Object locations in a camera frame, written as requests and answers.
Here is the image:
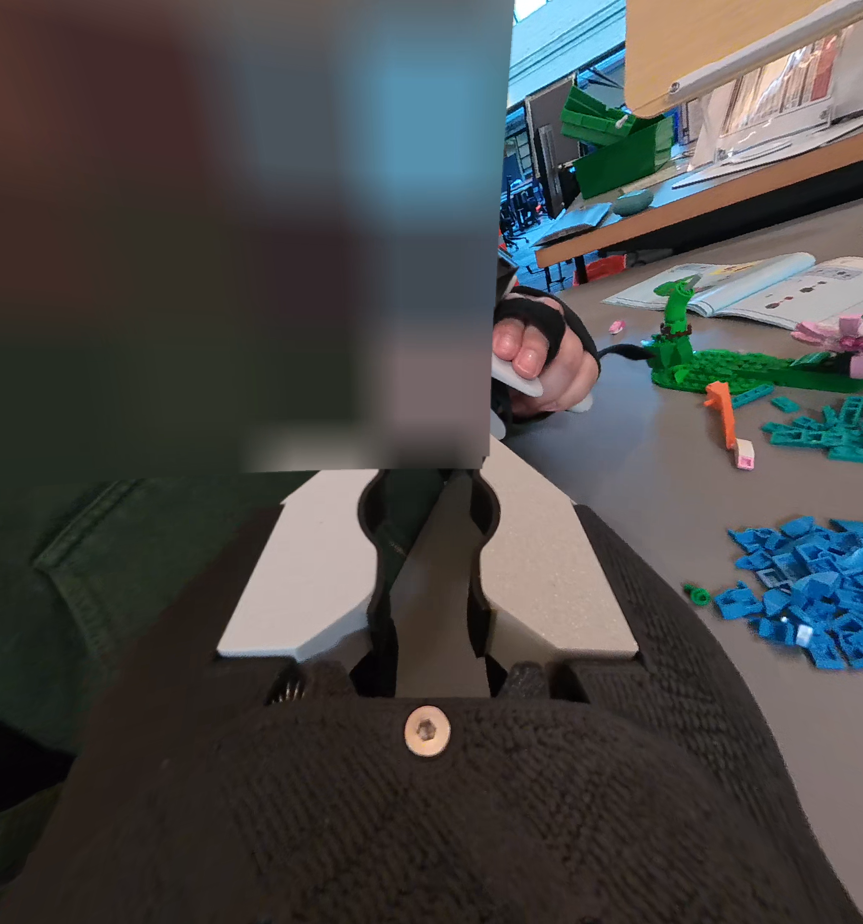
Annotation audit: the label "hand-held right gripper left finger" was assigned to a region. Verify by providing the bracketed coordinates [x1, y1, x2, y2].
[217, 469, 392, 662]

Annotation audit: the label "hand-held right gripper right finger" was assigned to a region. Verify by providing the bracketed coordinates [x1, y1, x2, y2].
[467, 436, 641, 662]

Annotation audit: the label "green lego plant model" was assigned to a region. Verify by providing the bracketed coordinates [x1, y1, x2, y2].
[648, 276, 863, 396]

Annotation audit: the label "pile of blue lego pieces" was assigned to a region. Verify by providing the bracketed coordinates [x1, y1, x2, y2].
[713, 515, 863, 672]

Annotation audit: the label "pile of teal lego pieces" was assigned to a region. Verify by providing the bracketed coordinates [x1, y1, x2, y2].
[760, 393, 863, 465]

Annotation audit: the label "pink lego flower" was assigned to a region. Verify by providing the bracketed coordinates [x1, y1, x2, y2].
[792, 309, 863, 381]

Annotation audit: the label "person's left hand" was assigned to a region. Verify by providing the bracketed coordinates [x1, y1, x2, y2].
[491, 318, 598, 423]

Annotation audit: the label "person's green clothing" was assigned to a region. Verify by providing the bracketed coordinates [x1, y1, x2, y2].
[0, 469, 443, 924]

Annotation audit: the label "orange brick separator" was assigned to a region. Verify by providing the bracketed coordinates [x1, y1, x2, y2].
[703, 380, 737, 453]

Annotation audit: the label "green plastic bins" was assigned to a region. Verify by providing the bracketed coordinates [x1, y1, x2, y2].
[560, 84, 675, 201]

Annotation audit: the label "wooden side table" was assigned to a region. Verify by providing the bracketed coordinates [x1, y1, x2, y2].
[534, 119, 863, 290]

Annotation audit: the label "open instruction booklet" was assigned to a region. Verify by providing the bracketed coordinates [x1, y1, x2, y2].
[601, 250, 863, 334]

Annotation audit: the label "white papers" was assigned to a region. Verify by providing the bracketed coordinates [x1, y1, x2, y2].
[671, 137, 797, 191]

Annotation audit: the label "light wooden board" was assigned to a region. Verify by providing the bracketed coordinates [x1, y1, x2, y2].
[624, 0, 863, 121]

